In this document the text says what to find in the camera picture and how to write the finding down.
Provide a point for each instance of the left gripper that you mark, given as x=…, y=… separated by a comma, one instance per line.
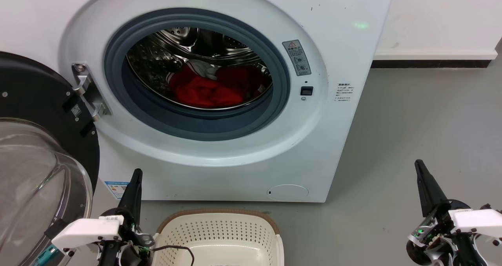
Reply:
x=131, y=250

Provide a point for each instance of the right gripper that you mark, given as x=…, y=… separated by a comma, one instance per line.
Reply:
x=439, y=242

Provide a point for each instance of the red cloth garment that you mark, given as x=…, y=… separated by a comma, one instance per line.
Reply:
x=204, y=93

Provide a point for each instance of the cream perforated laundry basket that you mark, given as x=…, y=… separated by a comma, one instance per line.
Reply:
x=219, y=228

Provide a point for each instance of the stainless steel washing machine drum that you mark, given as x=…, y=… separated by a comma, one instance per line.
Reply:
x=157, y=58

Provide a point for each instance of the black round glass washer door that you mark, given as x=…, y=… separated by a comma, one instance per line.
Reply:
x=31, y=85

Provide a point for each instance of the blue energy label sticker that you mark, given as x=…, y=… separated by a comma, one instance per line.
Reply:
x=115, y=189

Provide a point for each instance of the grey rubber door gasket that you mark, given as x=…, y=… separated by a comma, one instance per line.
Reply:
x=196, y=126

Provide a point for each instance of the white QR code sticker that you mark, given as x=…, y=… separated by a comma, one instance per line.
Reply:
x=76, y=110

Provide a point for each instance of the white front-load washing machine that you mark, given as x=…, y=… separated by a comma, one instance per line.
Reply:
x=333, y=140

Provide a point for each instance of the silver metal door hinge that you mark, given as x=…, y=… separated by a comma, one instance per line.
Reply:
x=88, y=91

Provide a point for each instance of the white and black baseboard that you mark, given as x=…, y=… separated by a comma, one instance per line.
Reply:
x=431, y=60

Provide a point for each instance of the round white filter cover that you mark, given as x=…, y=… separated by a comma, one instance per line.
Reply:
x=287, y=192

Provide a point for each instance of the black door latch socket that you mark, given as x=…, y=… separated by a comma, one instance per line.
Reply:
x=306, y=90

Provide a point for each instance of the grey warning sticker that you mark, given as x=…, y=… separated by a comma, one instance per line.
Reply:
x=297, y=58

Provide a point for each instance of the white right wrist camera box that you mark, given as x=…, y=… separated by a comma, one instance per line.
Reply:
x=476, y=221

